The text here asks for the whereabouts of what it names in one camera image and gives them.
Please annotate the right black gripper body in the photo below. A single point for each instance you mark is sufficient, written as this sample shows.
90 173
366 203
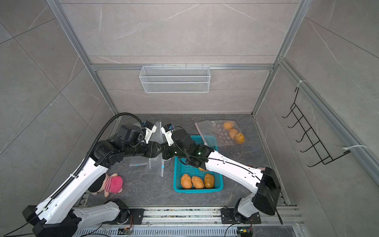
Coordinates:
171 151

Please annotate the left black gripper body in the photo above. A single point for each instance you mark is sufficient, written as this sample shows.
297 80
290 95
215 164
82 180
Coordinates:
149 150

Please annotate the clear pink-dotted zipper bag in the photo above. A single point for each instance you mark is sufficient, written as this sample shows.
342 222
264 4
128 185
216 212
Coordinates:
213 134

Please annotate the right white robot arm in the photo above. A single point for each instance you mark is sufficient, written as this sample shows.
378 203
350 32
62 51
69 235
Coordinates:
263 183

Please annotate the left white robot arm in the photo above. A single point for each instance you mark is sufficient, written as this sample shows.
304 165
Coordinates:
57 215

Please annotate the teal plastic basket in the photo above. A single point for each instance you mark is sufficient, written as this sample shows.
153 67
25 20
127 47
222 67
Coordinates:
180 168

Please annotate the pink plush pig toy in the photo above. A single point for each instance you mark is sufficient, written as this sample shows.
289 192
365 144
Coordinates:
111 184

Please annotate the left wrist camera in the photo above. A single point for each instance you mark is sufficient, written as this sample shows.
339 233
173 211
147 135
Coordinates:
148 130

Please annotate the white wire mesh shelf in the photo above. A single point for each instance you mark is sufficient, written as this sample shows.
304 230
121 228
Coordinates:
175 79

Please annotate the metal base rail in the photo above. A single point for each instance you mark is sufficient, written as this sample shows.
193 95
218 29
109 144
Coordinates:
201 222

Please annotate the black wire hook rack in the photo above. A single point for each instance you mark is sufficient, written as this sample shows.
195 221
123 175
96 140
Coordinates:
323 156

